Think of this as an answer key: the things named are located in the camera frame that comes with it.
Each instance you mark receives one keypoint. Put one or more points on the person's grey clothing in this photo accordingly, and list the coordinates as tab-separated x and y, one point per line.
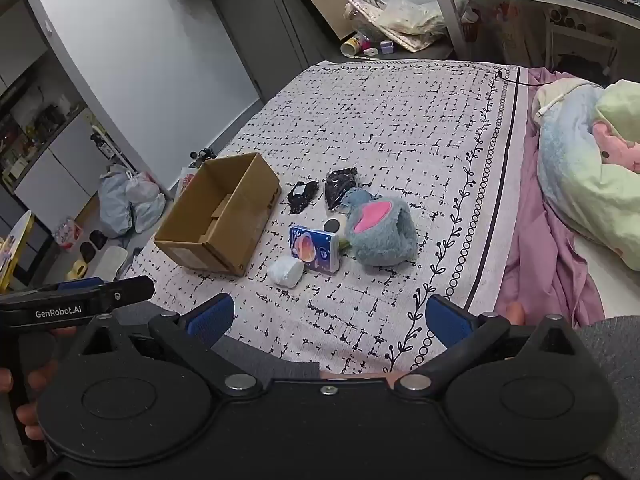
615	360

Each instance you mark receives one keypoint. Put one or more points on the yellow picture board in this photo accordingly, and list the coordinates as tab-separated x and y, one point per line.
15	250

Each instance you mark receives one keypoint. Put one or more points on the brown cardboard box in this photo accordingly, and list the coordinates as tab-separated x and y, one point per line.
250	220

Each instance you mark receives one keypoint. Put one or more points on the patterned tote bag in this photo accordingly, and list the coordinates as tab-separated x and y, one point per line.
405	20

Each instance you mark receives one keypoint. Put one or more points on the black felt pouch white patch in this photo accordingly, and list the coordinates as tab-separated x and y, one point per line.
302	197

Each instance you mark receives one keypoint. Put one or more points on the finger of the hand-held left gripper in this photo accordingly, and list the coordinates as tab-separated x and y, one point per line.
127	290
80	285

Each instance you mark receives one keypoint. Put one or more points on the paper cup roll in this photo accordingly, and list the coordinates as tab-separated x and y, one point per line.
351	45

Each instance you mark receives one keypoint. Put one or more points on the small purple box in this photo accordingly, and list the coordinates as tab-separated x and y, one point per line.
387	47

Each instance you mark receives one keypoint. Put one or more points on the pink bed sheet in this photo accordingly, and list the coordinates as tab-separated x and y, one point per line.
540	240

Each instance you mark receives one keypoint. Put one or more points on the white plastic bags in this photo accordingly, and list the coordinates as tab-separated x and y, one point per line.
132	200

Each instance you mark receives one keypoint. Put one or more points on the red and white snack packet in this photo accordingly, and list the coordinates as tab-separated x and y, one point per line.
67	235

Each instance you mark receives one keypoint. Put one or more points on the blue and pink plush toy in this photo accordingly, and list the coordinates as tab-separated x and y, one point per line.
385	232

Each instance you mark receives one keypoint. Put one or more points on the pastel fluffy blanket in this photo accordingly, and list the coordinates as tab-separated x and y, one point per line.
575	175

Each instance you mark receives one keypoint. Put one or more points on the person's left hand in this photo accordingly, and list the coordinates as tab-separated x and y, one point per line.
37	380

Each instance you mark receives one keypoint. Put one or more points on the white black patterned bedspread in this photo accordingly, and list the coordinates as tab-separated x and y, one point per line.
400	130

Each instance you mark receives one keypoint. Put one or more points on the yellow slippers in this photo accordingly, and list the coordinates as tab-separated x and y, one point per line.
77	270

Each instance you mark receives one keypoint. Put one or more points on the black slippers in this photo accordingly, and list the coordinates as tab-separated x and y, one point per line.
95	245

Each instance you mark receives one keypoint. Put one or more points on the white stool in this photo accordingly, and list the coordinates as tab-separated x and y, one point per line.
580	45

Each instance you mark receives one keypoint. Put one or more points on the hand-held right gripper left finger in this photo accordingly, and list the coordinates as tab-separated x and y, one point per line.
212	320

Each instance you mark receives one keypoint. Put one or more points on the white tissue bundle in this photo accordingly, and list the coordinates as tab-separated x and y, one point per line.
285	272

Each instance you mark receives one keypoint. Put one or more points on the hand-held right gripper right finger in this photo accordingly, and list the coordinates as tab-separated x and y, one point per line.
447	321

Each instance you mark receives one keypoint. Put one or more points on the blue tissue pack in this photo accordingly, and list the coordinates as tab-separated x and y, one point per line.
315	250

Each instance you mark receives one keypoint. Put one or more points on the grey cabinet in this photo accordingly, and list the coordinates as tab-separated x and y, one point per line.
30	110

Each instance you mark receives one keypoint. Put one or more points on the black item in clear bag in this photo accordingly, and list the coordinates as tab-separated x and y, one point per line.
340	185

